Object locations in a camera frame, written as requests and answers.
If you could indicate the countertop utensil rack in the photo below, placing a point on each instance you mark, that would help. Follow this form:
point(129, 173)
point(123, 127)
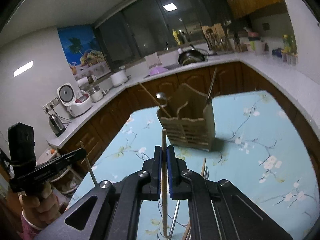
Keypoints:
point(217, 41)

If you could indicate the fruit beach poster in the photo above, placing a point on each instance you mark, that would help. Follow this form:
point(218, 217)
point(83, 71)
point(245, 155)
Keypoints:
point(83, 52)

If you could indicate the blue object on counter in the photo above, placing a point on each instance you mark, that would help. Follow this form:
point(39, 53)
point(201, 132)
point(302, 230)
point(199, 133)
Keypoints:
point(277, 52)

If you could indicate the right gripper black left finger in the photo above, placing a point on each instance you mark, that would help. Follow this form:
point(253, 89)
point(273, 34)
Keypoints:
point(110, 210)

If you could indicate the person left hand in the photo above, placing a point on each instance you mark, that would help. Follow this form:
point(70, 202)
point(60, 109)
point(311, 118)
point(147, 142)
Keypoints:
point(43, 212)

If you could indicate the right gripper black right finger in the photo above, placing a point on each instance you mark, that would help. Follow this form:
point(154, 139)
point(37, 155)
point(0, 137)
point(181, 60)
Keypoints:
point(218, 210)

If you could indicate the white rice cooker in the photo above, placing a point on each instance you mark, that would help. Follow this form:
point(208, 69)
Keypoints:
point(76, 103)

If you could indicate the green oil bottle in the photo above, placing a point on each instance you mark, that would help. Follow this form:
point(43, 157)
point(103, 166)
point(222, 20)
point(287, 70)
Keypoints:
point(287, 43)

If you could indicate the yellow detergent bottle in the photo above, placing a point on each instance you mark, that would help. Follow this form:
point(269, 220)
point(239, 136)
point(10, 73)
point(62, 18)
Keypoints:
point(175, 35)

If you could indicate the black wok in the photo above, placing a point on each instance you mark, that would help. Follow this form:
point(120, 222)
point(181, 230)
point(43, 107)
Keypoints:
point(193, 55)

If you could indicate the wooden utensil holder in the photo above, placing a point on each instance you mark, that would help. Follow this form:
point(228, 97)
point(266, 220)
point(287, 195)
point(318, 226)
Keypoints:
point(188, 119)

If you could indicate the steel spoon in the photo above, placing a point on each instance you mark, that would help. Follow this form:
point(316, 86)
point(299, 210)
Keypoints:
point(162, 99)

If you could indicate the wooden lower cabinets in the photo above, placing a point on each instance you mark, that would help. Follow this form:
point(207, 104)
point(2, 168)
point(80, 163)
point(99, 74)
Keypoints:
point(98, 131)

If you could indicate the pink container stack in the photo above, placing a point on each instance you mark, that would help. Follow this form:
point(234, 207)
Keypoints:
point(255, 44)

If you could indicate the steel chopstick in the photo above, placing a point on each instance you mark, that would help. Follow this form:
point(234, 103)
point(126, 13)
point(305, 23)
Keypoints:
point(208, 98)
point(174, 219)

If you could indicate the steel fork left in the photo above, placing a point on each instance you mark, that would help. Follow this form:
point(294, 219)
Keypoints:
point(206, 173)

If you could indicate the wall power socket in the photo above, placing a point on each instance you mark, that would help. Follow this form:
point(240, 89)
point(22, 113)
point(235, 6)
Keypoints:
point(51, 105)

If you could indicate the white electric pot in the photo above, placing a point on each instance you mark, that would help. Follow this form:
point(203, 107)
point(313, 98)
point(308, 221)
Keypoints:
point(119, 77)

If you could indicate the steel electric kettle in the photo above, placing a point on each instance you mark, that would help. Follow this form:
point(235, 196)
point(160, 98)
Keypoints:
point(56, 125)

